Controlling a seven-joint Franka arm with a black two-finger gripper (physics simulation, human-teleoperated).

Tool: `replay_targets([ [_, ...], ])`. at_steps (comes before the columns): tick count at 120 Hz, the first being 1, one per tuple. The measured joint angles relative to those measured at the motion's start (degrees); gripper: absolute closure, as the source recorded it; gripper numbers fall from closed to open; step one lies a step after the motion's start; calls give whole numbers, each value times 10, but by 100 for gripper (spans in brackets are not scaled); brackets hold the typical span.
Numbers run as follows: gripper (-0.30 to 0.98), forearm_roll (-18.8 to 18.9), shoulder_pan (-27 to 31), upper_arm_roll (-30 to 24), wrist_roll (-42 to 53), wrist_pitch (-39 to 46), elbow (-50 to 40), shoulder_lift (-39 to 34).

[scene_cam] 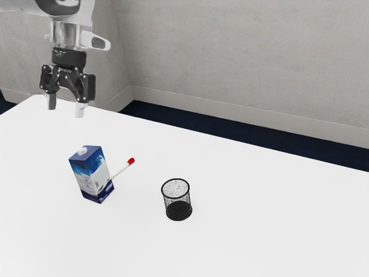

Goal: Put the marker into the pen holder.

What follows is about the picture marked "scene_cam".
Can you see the black mesh pen holder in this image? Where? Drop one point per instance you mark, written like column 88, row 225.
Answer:
column 177, row 200

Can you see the blue and white milk carton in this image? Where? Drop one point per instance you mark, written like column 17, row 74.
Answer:
column 90, row 173

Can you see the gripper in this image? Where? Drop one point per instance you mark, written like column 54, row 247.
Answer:
column 68, row 61

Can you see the white pen with red cap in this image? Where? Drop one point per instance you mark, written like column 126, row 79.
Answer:
column 123, row 167

